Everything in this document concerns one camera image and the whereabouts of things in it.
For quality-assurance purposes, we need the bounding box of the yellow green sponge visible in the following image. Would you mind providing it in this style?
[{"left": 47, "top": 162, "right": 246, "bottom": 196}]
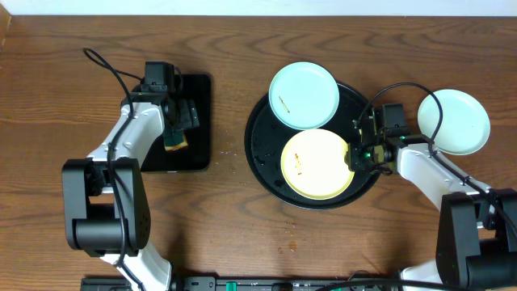
[{"left": 162, "top": 131, "right": 188, "bottom": 151}]

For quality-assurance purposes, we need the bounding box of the yellow plate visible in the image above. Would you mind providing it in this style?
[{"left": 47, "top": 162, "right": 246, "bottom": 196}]
[{"left": 280, "top": 129, "right": 355, "bottom": 200}]

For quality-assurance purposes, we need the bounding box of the light blue plate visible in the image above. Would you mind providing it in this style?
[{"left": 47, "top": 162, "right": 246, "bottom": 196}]
[
  {"left": 268, "top": 61, "right": 339, "bottom": 130},
  {"left": 434, "top": 89, "right": 490, "bottom": 155}
]

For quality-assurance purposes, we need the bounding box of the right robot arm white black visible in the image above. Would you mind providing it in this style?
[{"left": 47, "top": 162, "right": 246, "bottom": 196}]
[{"left": 346, "top": 117, "right": 516, "bottom": 290}]

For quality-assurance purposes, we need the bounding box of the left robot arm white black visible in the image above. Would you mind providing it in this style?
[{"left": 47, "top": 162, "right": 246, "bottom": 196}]
[{"left": 61, "top": 61, "right": 200, "bottom": 290}]

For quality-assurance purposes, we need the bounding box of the black square tray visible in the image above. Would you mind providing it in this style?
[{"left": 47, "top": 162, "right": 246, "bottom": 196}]
[{"left": 141, "top": 74, "right": 212, "bottom": 172}]

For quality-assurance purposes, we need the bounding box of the black round tray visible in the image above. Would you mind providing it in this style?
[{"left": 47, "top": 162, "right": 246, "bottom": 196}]
[{"left": 244, "top": 82, "right": 380, "bottom": 210}]

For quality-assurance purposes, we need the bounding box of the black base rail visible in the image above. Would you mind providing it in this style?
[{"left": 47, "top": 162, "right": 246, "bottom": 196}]
[{"left": 79, "top": 275, "right": 405, "bottom": 291}]

